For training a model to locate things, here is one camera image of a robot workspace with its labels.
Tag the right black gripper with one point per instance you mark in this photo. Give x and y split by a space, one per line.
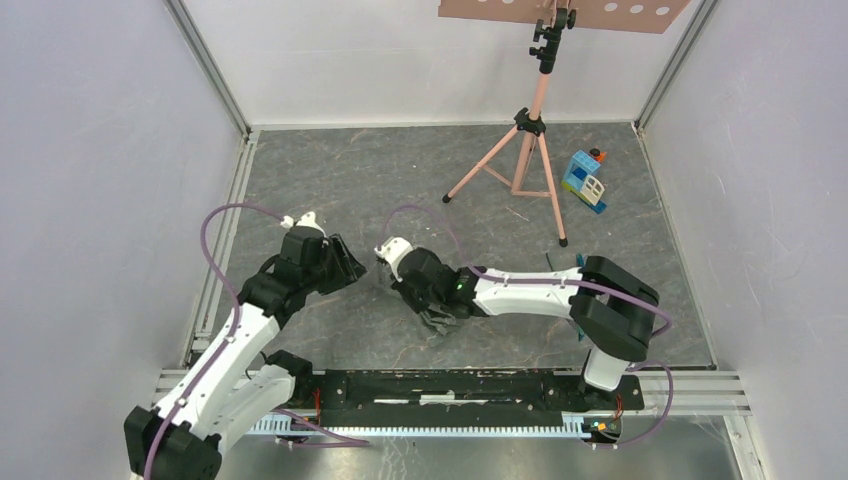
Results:
403 288

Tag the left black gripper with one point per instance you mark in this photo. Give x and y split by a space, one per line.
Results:
347 268

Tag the grey cloth napkin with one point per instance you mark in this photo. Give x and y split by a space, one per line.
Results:
430 317

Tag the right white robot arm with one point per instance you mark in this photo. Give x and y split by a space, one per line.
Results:
614 309

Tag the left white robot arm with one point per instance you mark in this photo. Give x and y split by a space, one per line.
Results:
187 433

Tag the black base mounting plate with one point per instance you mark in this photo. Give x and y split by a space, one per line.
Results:
455 398

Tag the pink music stand tripod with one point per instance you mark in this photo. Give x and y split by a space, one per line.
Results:
551 19

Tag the colourful toy block house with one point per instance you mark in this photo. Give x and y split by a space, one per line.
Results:
581 179

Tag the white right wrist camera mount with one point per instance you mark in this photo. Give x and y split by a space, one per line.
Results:
392 251

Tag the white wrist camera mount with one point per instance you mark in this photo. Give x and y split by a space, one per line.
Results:
308 220
392 251

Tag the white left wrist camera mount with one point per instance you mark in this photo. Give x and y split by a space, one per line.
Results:
308 220

